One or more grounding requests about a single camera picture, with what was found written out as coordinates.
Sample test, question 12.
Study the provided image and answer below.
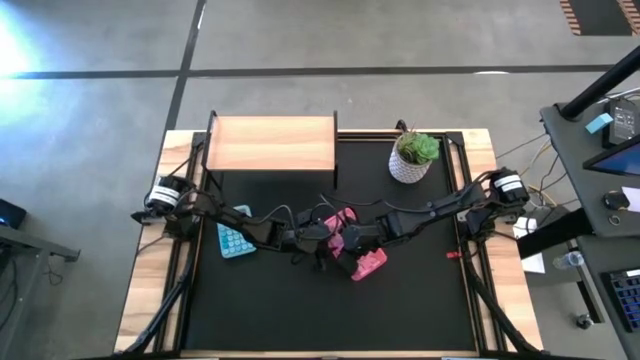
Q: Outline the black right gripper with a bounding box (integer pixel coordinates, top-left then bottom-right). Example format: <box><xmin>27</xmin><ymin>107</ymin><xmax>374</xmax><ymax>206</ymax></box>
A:
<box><xmin>335</xmin><ymin>222</ymin><xmax>391</xmax><ymax>277</ymax></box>

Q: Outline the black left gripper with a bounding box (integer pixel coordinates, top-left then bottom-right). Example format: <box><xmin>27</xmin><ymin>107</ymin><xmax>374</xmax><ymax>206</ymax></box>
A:
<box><xmin>292</xmin><ymin>208</ymin><xmax>335</xmax><ymax>274</ymax></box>

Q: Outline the pink translucent pencil box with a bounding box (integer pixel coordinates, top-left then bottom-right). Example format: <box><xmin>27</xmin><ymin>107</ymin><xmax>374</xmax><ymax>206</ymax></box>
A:
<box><xmin>322</xmin><ymin>206</ymin><xmax>390</xmax><ymax>283</ymax></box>

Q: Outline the black table mat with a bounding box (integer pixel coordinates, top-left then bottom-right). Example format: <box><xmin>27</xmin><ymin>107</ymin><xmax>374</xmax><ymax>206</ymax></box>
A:
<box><xmin>182</xmin><ymin>132</ymin><xmax>479</xmax><ymax>352</ymax></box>

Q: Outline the teal plate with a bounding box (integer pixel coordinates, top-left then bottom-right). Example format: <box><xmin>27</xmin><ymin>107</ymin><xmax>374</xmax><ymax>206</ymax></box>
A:
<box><xmin>215</xmin><ymin>203</ymin><xmax>258</xmax><ymax>260</ymax></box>

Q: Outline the succulent in white patterned pot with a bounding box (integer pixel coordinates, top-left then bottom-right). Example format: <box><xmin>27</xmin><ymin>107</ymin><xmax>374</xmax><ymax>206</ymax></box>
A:
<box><xmin>387</xmin><ymin>125</ymin><xmax>442</xmax><ymax>185</ymax></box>

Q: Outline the white paper sheet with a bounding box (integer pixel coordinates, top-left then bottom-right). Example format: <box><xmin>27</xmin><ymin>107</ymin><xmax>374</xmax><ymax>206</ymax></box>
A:
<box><xmin>621</xmin><ymin>185</ymin><xmax>640</xmax><ymax>214</ymax></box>
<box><xmin>519</xmin><ymin>251</ymin><xmax>547</xmax><ymax>275</ymax></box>

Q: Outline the clear water bottle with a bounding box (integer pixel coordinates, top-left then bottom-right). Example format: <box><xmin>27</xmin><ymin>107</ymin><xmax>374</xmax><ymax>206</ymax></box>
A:
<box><xmin>551</xmin><ymin>250</ymin><xmax>586</xmax><ymax>271</ymax></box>

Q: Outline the black side desk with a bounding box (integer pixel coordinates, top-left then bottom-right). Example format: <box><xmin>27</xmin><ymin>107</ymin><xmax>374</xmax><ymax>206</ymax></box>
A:
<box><xmin>517</xmin><ymin>97</ymin><xmax>640</xmax><ymax>360</ymax></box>

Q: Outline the black keyboard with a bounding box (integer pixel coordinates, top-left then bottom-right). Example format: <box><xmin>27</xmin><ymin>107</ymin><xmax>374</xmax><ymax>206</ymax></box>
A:
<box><xmin>601</xmin><ymin>268</ymin><xmax>640</xmax><ymax>335</ymax></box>

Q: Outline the blue sticky pad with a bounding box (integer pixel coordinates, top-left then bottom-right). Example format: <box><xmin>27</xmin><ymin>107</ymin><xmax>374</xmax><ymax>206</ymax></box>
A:
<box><xmin>585</xmin><ymin>112</ymin><xmax>615</xmax><ymax>135</ymax></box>

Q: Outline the tablet screen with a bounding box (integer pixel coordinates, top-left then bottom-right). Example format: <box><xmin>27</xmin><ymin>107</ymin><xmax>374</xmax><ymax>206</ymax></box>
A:
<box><xmin>583</xmin><ymin>133</ymin><xmax>640</xmax><ymax>177</ymax></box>

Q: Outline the grey side desk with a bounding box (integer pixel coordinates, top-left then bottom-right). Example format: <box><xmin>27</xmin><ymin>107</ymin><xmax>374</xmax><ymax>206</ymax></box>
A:
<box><xmin>0</xmin><ymin>224</ymin><xmax>82</xmax><ymax>360</ymax></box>

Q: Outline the black power adapter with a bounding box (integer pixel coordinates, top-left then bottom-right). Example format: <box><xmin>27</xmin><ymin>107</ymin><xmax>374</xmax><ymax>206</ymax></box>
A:
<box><xmin>603</xmin><ymin>97</ymin><xmax>640</xmax><ymax>149</ymax></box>

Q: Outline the black pole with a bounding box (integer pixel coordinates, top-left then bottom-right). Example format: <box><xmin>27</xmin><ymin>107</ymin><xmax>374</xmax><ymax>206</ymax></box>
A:
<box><xmin>559</xmin><ymin>45</ymin><xmax>640</xmax><ymax>121</ymax></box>

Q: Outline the black device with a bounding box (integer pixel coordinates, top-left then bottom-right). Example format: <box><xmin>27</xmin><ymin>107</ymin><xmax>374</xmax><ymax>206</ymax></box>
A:
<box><xmin>0</xmin><ymin>198</ymin><xmax>28</xmax><ymax>231</ymax></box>

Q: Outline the red striped floor mat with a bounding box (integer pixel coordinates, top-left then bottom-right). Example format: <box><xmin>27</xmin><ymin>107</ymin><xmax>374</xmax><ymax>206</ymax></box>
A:
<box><xmin>558</xmin><ymin>0</ymin><xmax>640</xmax><ymax>37</ymax></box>

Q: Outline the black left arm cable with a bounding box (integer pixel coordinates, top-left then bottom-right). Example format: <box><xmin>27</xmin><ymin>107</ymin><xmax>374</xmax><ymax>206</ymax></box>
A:
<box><xmin>257</xmin><ymin>201</ymin><xmax>329</xmax><ymax>229</ymax></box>

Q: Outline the wooden shelf with black frame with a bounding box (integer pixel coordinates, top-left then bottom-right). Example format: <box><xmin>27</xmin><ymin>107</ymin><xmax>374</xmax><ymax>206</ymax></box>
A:
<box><xmin>201</xmin><ymin>109</ymin><xmax>341</xmax><ymax>190</ymax></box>

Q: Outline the black aluminium rig frame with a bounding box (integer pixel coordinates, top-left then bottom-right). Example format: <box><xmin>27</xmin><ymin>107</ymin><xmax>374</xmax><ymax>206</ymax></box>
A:
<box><xmin>112</xmin><ymin>128</ymin><xmax>546</xmax><ymax>360</ymax></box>

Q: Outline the thin black cable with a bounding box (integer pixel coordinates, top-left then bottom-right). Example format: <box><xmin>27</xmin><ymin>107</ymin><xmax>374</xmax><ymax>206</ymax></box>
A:
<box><xmin>180</xmin><ymin>142</ymin><xmax>206</xmax><ymax>169</ymax></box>

